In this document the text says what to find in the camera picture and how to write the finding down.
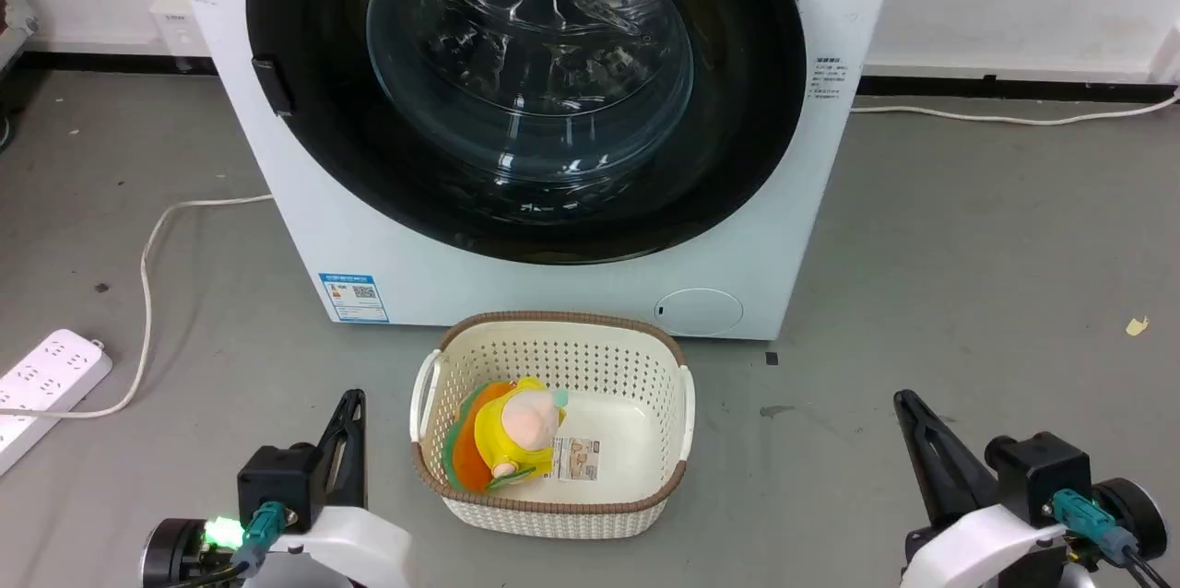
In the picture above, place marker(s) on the paper label in basket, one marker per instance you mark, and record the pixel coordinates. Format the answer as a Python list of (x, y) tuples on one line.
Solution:
[(578, 459)]

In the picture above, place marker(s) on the small printed text sticker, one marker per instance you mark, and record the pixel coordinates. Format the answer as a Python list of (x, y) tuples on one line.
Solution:
[(827, 77)]

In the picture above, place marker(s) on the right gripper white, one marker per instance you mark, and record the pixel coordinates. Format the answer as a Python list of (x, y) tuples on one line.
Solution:
[(986, 551)]

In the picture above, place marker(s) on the white perforated laundry basket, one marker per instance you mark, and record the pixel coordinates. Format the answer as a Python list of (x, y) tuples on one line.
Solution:
[(636, 440)]

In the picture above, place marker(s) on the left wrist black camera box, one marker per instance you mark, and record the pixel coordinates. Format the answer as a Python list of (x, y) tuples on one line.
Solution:
[(277, 482)]

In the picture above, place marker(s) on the blue energy label sticker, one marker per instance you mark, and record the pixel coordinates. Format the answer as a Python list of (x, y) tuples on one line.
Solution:
[(354, 297)]

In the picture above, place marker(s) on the white power strip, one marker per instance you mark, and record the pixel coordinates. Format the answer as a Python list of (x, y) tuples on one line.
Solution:
[(41, 385)]

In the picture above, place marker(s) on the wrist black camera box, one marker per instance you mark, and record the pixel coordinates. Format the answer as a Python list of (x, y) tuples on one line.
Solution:
[(1037, 473), (277, 482)]

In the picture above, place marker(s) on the black round glass washer door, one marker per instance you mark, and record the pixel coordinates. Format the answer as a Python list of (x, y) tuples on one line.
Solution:
[(304, 17)]

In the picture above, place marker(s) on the small yellow paper scrap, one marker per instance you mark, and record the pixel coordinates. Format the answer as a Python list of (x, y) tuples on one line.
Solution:
[(1137, 325)]

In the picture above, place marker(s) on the white wall outlet box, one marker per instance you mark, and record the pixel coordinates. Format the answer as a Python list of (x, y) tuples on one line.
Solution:
[(177, 26)]

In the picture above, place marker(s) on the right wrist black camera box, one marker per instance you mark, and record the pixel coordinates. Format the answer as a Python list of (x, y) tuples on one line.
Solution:
[(1037, 473)]

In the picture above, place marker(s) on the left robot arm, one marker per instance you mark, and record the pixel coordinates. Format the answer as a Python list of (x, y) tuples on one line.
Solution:
[(175, 556)]

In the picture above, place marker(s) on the round white filter cover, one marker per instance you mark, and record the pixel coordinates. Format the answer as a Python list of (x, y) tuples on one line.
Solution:
[(698, 311)]

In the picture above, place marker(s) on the yellow and orange doll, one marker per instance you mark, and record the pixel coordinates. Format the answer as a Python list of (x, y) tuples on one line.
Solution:
[(516, 436)]

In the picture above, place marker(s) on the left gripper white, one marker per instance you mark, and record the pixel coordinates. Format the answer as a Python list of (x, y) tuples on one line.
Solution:
[(355, 546)]

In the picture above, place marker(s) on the white front-load washing machine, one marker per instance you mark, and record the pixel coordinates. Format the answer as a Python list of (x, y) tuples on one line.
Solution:
[(572, 298)]

